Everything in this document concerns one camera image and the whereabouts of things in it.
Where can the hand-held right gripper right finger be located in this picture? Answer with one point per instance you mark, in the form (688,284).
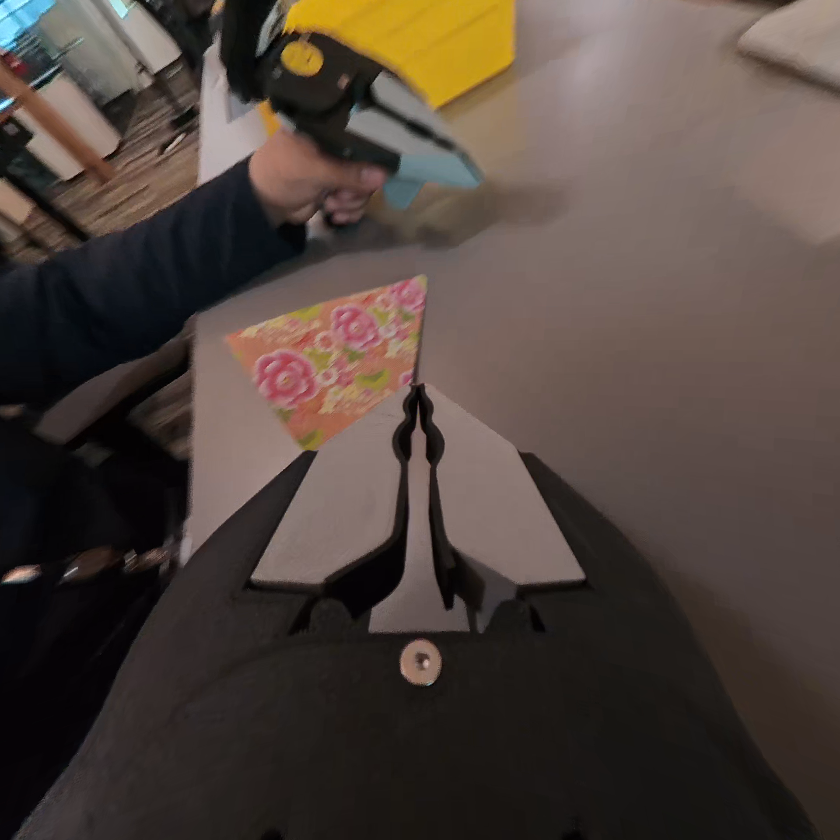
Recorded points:
(492,518)

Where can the floral origami paper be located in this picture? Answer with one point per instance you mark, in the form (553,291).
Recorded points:
(328,361)

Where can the black office chair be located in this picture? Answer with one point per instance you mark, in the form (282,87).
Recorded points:
(85,505)

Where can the person's left hand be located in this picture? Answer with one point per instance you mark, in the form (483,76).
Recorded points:
(302,177)

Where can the person's left forearm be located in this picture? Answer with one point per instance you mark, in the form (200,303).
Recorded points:
(124,295)

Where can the white rounded pad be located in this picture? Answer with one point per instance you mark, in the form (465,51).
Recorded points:
(794,39)

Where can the white cabinet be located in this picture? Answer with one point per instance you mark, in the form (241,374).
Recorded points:
(79,124)

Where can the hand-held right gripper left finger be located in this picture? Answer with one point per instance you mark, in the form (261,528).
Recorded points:
(341,518)

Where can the yellow box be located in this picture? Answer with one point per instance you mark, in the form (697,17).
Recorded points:
(433,46)

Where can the wooden post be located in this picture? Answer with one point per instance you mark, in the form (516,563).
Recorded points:
(59,124)

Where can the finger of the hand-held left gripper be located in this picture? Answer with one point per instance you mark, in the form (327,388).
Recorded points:
(403,192)
(413,141)

